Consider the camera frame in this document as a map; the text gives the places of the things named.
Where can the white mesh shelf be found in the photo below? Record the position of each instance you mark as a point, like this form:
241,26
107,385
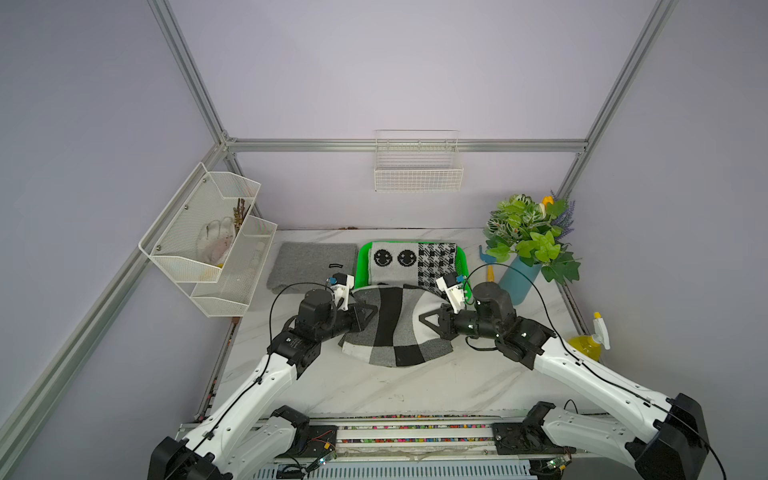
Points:
232,294
182,239

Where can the lower white mesh shelf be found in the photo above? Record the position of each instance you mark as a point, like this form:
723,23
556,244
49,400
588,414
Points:
232,294

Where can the green plastic basket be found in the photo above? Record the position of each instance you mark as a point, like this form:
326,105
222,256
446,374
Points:
361,275

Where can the black white checked scarf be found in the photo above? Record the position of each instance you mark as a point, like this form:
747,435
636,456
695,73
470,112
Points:
395,337

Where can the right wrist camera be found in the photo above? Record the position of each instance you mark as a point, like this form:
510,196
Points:
452,286

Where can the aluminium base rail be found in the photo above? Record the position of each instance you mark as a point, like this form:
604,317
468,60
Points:
317,441

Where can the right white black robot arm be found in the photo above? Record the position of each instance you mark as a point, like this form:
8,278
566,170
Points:
576,372

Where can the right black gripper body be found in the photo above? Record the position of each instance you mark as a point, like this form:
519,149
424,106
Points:
449,323

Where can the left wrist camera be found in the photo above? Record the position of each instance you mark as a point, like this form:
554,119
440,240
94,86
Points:
341,285

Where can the clear glove in shelf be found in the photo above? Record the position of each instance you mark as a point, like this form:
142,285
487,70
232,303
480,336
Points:
215,240

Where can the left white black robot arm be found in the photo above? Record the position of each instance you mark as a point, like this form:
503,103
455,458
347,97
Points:
223,446

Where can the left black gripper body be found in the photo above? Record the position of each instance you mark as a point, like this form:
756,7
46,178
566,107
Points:
349,320

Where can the teal vase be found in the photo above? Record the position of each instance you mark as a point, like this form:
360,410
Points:
518,279

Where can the upper white mesh shelf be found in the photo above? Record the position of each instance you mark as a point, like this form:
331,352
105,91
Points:
182,239

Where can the grey folded scarf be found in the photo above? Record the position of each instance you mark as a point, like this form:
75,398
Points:
298,263

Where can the white black smiley scarf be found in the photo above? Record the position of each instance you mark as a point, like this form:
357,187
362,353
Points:
415,264

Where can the artificial green plant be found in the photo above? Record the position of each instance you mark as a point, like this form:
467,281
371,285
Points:
534,232

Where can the yellow spray bottle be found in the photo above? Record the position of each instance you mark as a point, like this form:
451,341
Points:
593,345

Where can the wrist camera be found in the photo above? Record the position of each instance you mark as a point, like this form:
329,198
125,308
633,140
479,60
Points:
341,285
452,286

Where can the white wire wall basket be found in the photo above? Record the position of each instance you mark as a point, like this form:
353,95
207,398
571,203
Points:
417,161

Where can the teal yellow garden rake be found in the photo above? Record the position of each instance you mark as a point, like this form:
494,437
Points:
489,260

